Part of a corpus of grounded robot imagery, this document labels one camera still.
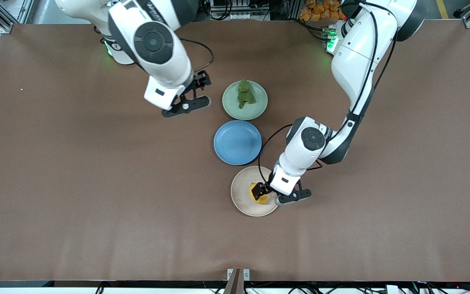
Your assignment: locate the bag of orange items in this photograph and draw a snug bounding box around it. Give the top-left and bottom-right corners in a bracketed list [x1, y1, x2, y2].
[299, 0, 348, 22]

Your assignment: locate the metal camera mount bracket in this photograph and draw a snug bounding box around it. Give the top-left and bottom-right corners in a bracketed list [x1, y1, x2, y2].
[227, 268, 251, 294]

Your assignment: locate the black base cable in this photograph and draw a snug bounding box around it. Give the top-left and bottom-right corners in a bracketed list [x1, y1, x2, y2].
[298, 18, 328, 41]

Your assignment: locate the yellow lemon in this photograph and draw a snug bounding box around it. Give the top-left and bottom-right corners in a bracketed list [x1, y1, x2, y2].
[249, 183, 269, 205]

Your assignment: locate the green lettuce leaf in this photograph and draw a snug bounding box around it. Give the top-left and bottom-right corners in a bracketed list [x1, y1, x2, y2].
[237, 79, 257, 109]

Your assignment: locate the green round plate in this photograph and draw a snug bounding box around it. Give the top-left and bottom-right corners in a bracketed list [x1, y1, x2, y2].
[222, 80, 268, 121]

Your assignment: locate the dark equipment rack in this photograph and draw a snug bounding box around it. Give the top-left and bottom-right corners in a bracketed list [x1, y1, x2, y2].
[196, 0, 301, 22]

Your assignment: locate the beige round plate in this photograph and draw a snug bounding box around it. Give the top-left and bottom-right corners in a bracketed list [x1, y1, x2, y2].
[231, 166, 281, 217]

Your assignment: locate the blue round plate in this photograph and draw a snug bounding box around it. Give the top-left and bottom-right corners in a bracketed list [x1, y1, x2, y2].
[213, 120, 263, 166]

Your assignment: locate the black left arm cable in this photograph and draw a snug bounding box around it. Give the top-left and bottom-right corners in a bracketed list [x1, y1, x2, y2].
[258, 0, 399, 186]

